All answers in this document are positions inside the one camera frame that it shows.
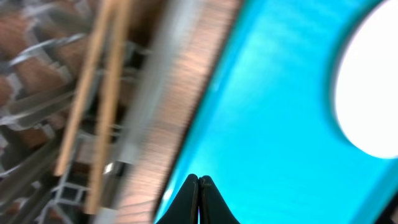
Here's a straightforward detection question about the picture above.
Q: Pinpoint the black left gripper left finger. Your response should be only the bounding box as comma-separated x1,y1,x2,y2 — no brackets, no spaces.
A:
157,174,199,224

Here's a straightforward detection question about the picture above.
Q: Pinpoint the large white round plate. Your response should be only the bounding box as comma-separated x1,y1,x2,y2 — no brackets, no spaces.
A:
333,0,397,159

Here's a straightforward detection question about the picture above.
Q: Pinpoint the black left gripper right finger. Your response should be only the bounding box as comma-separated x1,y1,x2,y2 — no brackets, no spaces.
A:
199,175,240,224

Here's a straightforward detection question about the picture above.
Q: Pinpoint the teal plastic serving tray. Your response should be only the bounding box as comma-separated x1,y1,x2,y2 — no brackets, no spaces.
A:
155,0,397,223

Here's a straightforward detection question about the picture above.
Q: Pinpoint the wooden chopstick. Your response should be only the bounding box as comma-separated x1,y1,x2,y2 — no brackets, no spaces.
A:
85,0,134,215
54,0,119,177

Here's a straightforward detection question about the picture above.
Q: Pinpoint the grey plastic dishwasher rack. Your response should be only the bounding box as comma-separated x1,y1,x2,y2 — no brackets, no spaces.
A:
0,0,203,224

